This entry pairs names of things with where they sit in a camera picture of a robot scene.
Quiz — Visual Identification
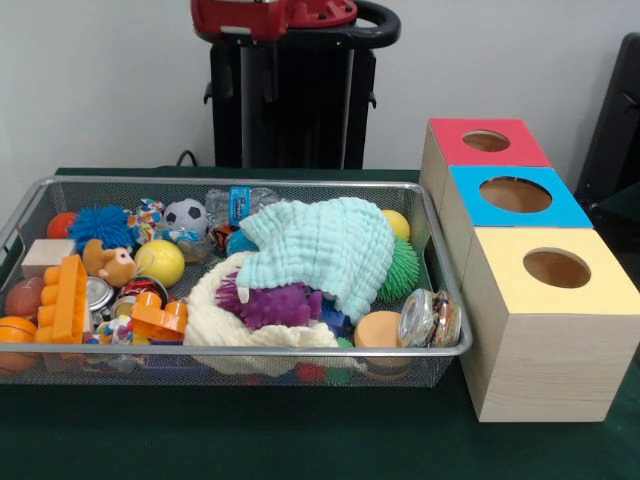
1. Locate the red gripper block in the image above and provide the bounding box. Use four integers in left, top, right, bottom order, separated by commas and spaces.
190, 0, 291, 109

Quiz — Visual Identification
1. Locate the crushed clear plastic bottle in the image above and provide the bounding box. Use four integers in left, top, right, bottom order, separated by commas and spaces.
204, 185, 281, 226

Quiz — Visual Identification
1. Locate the mint green waffle cloth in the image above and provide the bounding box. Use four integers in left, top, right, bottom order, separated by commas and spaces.
237, 197, 396, 324

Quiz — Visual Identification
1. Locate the green spiky rubber ball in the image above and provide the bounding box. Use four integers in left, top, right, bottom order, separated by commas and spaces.
374, 237, 421, 301

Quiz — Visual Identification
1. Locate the wooden box with three holes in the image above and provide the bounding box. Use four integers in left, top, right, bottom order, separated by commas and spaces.
418, 117, 640, 424

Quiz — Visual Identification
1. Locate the small black white soccer ball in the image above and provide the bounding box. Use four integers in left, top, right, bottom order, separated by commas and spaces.
162, 198, 210, 239

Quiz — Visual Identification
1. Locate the yellow smiley face ball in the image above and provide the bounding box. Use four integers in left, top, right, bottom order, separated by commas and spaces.
133, 239, 186, 289

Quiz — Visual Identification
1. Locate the blue spiky rubber ball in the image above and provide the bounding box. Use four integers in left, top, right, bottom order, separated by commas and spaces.
67, 204, 135, 251

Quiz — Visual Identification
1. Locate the purple spiky monster toy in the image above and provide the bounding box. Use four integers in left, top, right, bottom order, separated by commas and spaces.
215, 282, 325, 331

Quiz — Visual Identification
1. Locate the brown plush monkey toy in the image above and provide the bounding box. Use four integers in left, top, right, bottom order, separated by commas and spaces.
81, 238, 137, 289

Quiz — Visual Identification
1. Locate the cream knitted cloth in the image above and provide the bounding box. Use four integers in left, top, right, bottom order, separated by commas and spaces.
182, 252, 341, 376

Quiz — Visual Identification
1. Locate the long orange building block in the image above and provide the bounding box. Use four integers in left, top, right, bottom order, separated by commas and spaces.
33, 254, 89, 345

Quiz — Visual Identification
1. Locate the dark green table cloth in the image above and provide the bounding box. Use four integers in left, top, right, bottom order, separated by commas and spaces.
0, 167, 640, 480

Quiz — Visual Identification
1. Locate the black upright panel on stand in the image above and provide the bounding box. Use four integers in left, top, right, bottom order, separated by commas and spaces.
574, 32, 640, 211

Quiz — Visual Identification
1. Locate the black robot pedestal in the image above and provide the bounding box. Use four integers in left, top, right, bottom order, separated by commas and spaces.
199, 0, 401, 170

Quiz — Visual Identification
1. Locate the shallow wire mesh bin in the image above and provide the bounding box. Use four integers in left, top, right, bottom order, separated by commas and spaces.
0, 175, 473, 390

